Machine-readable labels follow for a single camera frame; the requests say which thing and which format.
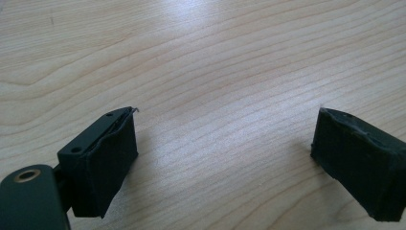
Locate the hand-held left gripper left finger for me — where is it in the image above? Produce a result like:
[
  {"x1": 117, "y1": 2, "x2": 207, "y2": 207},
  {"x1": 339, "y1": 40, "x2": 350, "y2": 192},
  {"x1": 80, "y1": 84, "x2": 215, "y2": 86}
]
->
[{"x1": 56, "y1": 106, "x2": 139, "y2": 219}]

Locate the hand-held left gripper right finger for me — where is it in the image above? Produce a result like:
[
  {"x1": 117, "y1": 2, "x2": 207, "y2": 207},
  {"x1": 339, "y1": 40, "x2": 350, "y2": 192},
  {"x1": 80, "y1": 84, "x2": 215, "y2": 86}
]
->
[{"x1": 310, "y1": 106, "x2": 406, "y2": 222}]

